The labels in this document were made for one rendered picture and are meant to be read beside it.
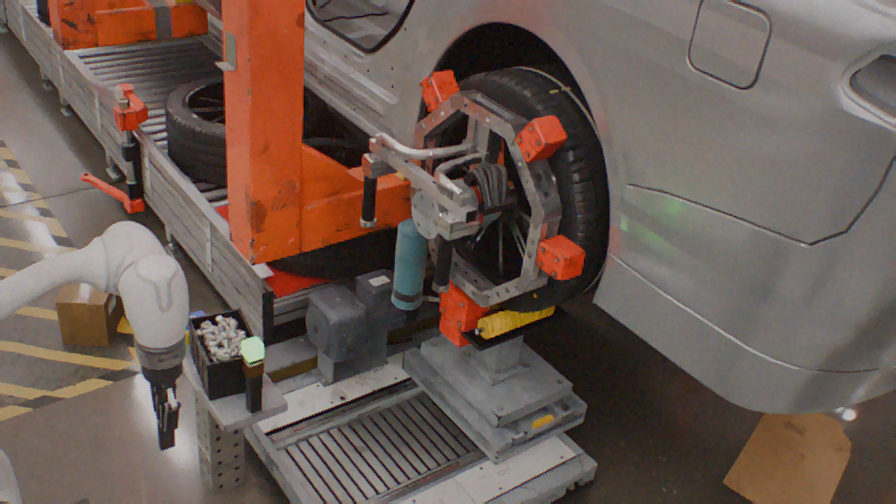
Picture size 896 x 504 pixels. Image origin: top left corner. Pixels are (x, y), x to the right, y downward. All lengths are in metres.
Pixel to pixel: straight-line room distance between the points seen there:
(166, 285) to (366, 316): 1.16
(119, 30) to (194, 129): 0.93
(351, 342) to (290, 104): 0.74
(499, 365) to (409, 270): 0.47
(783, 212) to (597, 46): 0.56
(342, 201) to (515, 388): 0.77
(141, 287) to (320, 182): 1.11
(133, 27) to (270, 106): 1.99
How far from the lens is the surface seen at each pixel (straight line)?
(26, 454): 2.81
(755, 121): 1.72
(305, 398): 2.75
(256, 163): 2.38
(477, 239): 2.45
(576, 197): 2.07
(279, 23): 2.26
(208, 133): 3.41
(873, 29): 1.60
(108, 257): 1.64
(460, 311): 2.41
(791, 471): 3.03
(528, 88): 2.15
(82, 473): 2.71
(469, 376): 2.65
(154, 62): 4.76
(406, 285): 2.40
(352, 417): 2.71
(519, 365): 2.71
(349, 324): 2.56
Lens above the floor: 1.93
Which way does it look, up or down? 32 degrees down
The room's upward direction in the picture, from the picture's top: 7 degrees clockwise
